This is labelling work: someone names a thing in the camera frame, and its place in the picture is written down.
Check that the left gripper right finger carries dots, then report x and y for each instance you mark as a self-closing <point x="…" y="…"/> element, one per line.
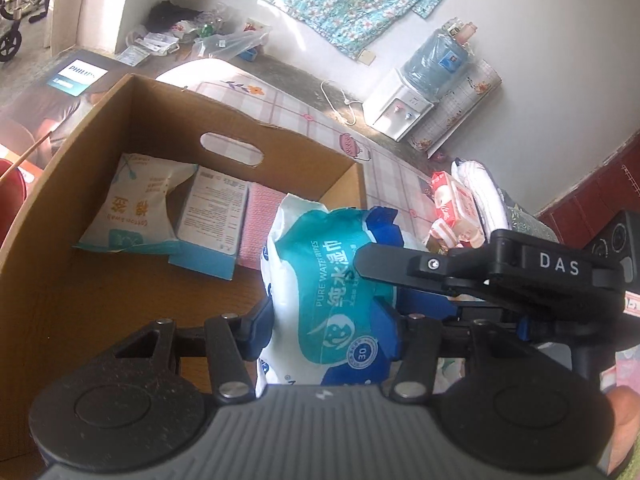
<point x="431" y="353"/>

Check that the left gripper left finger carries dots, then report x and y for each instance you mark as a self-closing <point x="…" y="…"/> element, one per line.
<point x="228" y="342"/>

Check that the blue wet wipes pack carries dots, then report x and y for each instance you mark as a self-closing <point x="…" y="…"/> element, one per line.
<point x="323" y="320"/>

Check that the pink knitted cloth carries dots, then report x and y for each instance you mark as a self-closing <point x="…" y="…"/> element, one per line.
<point x="261" y="209"/>

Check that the white teal tissue pack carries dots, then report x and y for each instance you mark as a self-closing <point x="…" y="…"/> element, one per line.
<point x="134" y="216"/>

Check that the pink patterned pillow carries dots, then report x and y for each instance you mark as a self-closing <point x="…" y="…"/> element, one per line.
<point x="625" y="370"/>

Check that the grey leaf pattern quilt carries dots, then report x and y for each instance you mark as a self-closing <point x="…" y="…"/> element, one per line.
<point x="520" y="220"/>

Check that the white blue paper box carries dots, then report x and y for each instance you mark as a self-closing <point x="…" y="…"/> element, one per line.
<point x="210" y="224"/>

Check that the white blanket coloured stitching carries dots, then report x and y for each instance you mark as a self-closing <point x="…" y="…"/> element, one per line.
<point x="487" y="196"/>

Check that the red white wet wipes pack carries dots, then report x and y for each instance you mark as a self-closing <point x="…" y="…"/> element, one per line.
<point x="457" y="223"/>

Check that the brown cardboard box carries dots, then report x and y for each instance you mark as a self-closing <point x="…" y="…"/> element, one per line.
<point x="86" y="261"/>

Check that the water dispenser with bottle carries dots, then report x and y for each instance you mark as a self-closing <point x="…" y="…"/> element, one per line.
<point x="400" y="101"/>

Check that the clear plastic bag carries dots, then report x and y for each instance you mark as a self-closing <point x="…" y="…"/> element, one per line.
<point x="226" y="47"/>

